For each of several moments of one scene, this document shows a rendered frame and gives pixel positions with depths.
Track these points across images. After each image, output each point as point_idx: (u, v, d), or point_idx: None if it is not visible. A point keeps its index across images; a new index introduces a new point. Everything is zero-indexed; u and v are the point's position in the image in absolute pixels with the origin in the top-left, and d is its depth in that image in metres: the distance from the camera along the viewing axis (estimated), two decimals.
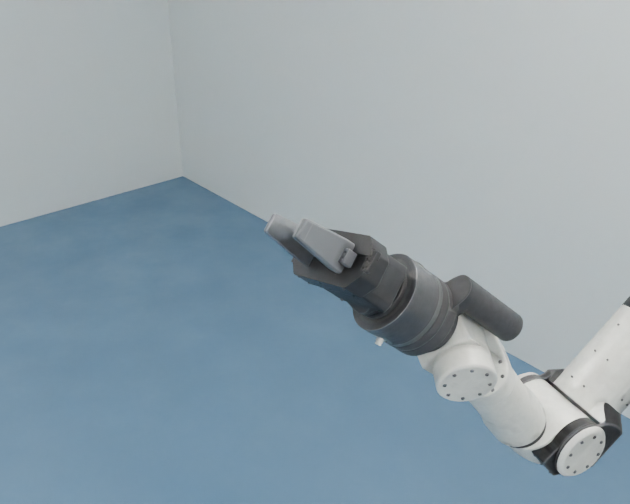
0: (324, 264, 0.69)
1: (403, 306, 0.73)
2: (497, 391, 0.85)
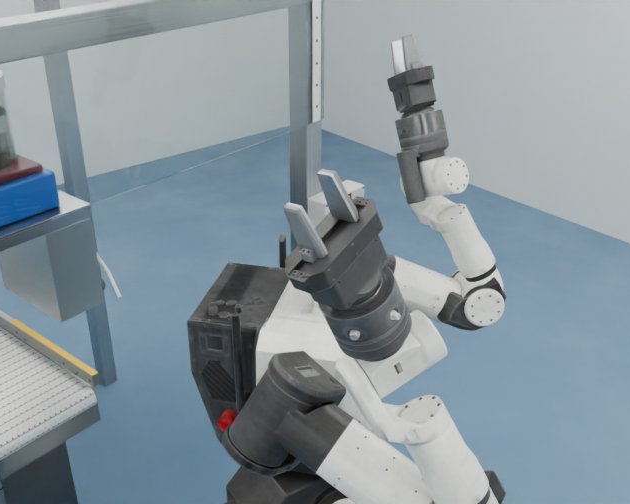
0: (350, 209, 0.74)
1: (383, 267, 0.81)
2: (435, 396, 0.91)
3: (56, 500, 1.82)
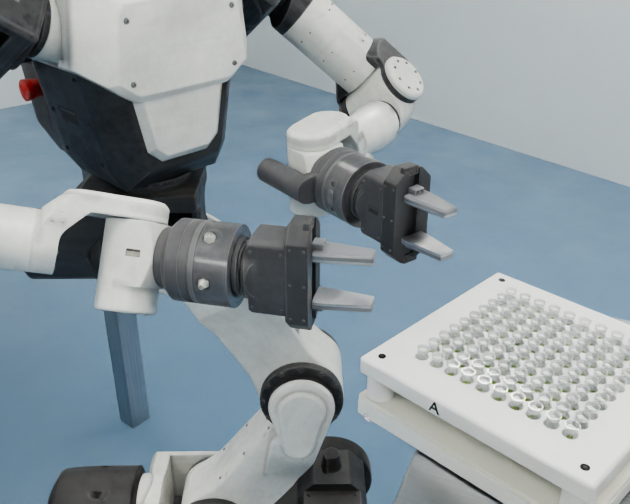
0: (327, 305, 0.75)
1: (239, 302, 0.78)
2: (49, 272, 0.77)
3: None
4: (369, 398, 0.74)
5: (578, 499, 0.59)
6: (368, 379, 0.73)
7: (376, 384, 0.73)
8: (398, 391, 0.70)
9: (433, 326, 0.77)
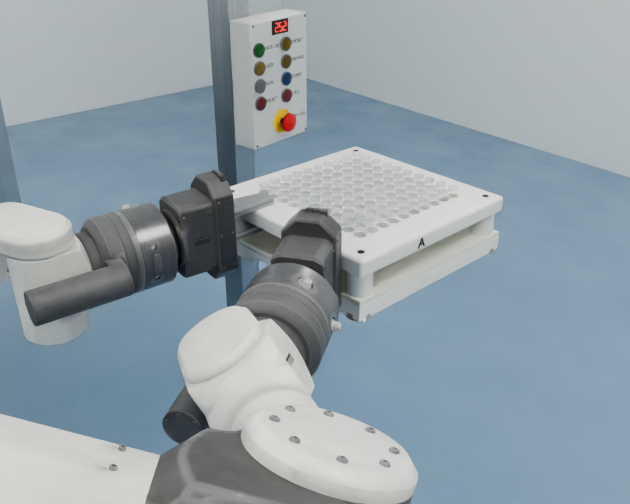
0: None
1: None
2: None
3: None
4: (367, 297, 0.76)
5: (494, 215, 0.88)
6: (364, 279, 0.75)
7: (372, 276, 0.75)
8: (395, 259, 0.76)
9: None
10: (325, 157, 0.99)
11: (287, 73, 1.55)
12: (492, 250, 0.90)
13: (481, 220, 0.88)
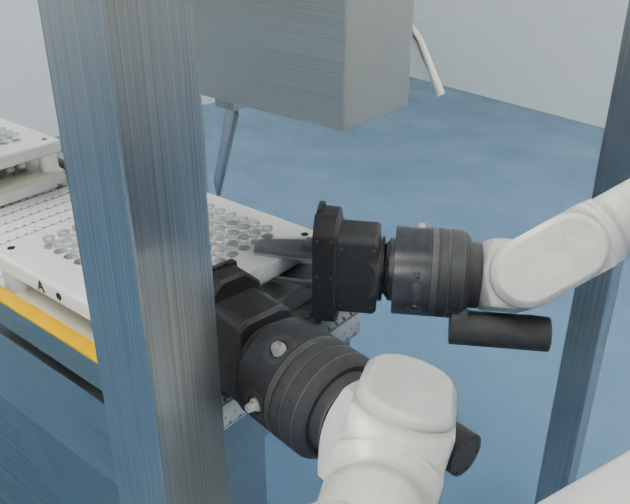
0: (300, 265, 0.77)
1: None
2: None
3: None
4: None
5: None
6: None
7: None
8: None
9: (250, 260, 0.73)
10: (30, 265, 0.72)
11: None
12: None
13: None
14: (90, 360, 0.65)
